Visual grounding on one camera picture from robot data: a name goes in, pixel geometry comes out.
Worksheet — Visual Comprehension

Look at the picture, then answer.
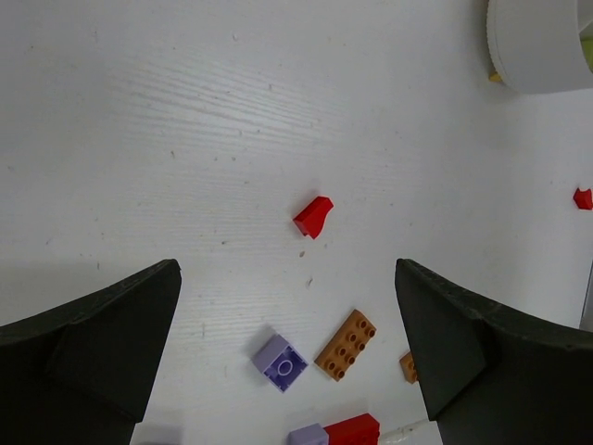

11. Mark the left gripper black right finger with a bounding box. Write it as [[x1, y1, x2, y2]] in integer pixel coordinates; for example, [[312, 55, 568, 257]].
[[395, 259, 592, 444]]

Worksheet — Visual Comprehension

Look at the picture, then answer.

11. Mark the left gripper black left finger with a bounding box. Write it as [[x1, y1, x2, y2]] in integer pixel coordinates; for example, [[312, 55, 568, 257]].
[[1, 259, 182, 444]]

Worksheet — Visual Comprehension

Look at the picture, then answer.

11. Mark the light purple lego brick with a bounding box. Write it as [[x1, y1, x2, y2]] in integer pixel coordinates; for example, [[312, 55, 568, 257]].
[[252, 334, 309, 393]]

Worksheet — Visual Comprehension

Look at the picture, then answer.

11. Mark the brown orange lego plate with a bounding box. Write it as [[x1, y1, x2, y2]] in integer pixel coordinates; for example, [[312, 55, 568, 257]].
[[399, 351, 418, 384]]

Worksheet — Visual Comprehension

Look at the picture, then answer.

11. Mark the red rectangular lego brick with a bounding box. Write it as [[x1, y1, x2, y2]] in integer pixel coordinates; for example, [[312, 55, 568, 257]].
[[323, 413, 380, 445]]

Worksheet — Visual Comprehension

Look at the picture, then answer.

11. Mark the pale lavender lego brick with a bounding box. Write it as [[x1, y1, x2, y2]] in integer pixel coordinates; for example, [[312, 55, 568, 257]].
[[286, 423, 329, 445]]

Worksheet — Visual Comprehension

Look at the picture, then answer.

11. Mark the small red lego piece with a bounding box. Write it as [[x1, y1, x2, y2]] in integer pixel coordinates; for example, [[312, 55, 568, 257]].
[[293, 196, 334, 239]]

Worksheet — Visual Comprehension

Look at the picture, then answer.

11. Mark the white round divided container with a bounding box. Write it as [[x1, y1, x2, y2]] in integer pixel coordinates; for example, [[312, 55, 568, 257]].
[[486, 0, 592, 95]]

